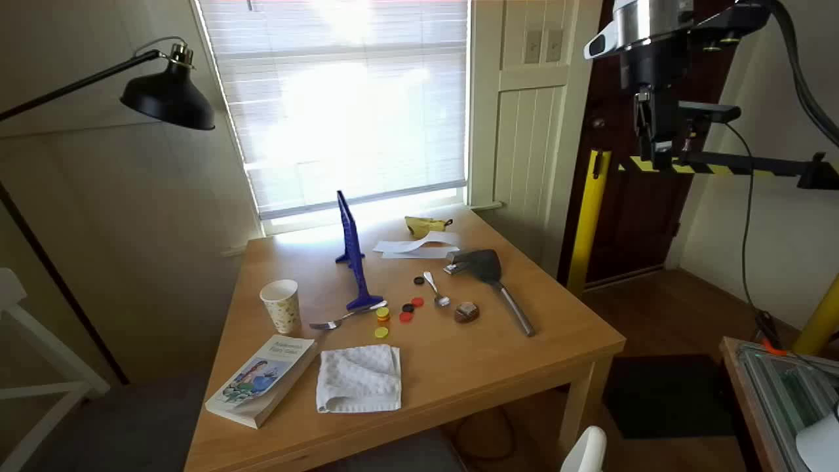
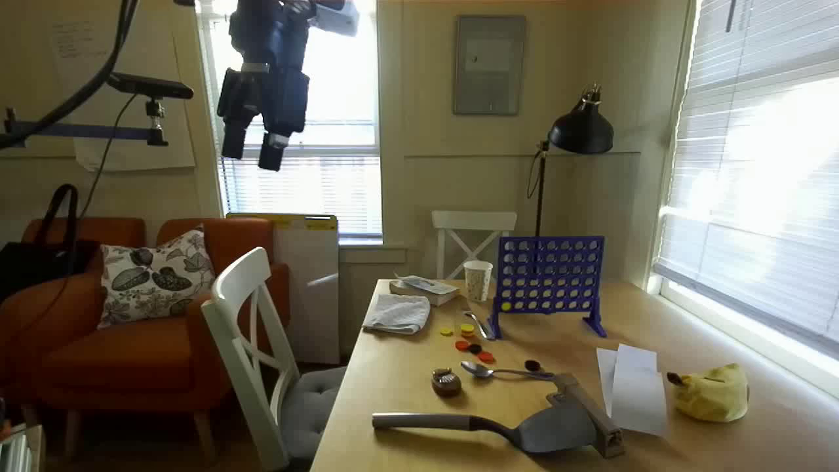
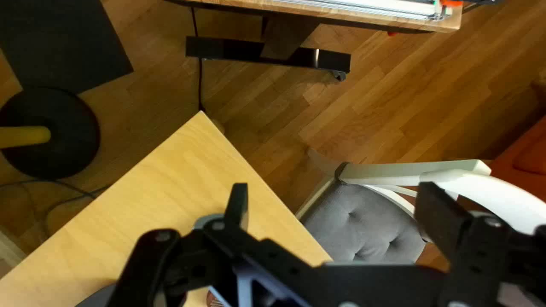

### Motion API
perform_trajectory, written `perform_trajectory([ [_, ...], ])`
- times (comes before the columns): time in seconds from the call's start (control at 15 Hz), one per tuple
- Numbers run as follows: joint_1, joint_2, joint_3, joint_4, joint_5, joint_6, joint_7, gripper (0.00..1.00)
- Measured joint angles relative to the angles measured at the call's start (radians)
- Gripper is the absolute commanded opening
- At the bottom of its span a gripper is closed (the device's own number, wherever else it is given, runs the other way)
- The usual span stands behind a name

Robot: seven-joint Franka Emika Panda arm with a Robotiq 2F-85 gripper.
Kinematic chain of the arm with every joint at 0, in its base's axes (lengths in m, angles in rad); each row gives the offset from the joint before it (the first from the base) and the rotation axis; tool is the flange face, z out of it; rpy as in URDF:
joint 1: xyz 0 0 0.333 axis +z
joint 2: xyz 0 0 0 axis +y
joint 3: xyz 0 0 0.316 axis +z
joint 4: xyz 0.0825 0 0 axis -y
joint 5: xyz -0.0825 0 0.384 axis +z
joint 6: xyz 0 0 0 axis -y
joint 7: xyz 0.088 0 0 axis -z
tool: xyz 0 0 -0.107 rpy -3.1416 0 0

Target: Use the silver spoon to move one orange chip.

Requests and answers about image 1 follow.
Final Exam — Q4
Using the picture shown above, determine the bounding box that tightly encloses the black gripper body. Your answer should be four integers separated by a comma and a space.
619, 37, 702, 102

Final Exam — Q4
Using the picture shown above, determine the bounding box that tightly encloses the silver spoon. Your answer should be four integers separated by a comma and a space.
411, 271, 456, 311

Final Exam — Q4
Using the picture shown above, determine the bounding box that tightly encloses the black yellow striped bar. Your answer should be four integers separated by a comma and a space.
615, 150, 839, 192

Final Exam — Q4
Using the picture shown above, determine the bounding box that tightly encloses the yellow pole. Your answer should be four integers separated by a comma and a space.
564, 146, 614, 296

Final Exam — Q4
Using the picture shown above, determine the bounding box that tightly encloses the white panelled cabinet door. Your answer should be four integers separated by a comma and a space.
470, 0, 606, 275

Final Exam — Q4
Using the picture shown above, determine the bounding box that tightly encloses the yellow crumpled object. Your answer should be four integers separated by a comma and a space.
400, 212, 456, 239

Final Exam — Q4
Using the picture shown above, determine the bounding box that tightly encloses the small brown block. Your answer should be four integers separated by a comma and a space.
451, 298, 481, 328

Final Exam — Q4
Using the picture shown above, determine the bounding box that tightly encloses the white paper sheet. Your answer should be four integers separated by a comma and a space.
373, 230, 462, 263

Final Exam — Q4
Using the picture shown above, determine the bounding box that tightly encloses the black floor mat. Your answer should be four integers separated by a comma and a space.
601, 352, 746, 444

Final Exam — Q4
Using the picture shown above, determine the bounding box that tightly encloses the wooden side table with tray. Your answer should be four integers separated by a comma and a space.
716, 336, 839, 472

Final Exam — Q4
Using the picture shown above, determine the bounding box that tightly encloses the white window blind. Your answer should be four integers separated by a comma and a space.
192, 0, 473, 221

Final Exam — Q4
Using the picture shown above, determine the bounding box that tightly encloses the blue plastic stand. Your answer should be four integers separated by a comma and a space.
332, 188, 388, 314

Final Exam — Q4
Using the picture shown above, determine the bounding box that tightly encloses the white chair back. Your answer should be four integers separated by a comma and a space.
557, 424, 611, 472

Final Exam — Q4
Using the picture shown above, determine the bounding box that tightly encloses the white rounded object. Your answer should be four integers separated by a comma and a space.
795, 410, 839, 472

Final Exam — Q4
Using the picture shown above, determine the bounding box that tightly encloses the white folded cloth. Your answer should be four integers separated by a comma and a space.
315, 340, 407, 418

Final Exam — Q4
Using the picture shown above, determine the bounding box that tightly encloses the white paper cup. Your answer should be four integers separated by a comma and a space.
257, 277, 304, 339

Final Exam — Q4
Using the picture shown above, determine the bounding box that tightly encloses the paperback book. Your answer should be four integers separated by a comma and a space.
203, 334, 319, 431

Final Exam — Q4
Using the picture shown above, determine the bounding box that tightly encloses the black floor lamp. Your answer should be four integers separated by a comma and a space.
0, 33, 217, 387

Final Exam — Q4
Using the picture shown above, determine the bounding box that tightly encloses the black camera on stand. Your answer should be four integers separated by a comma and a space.
673, 100, 744, 126

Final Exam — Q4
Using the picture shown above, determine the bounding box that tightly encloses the white wall switch plate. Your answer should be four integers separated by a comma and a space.
521, 26, 546, 65
546, 26, 569, 65

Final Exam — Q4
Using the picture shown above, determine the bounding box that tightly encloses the thin black hanging cable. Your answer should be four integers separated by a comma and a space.
721, 120, 789, 345

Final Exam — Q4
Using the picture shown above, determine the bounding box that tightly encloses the black spatula silver handle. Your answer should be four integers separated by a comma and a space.
442, 247, 536, 340

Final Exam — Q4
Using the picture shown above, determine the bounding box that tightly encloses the yellow slanted post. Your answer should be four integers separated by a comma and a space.
791, 272, 839, 357

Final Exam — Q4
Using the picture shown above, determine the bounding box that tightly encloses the white wooden chair frame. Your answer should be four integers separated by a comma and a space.
0, 264, 113, 472

